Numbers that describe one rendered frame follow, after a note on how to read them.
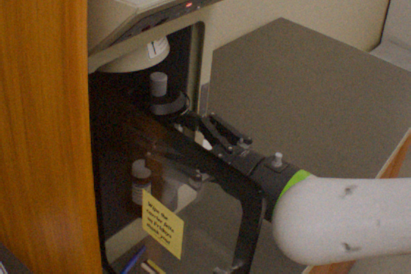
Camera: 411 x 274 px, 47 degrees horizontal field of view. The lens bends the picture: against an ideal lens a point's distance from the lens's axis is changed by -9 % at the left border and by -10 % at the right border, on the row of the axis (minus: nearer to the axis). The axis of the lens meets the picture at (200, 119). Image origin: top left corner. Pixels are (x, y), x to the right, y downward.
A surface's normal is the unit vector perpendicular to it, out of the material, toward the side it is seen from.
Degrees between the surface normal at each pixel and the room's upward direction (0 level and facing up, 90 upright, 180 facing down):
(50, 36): 90
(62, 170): 90
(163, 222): 90
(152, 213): 90
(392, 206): 38
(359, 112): 0
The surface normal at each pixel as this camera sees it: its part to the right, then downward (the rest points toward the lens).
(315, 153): 0.08, -0.82
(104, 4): -0.61, 0.40
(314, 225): -0.32, -0.10
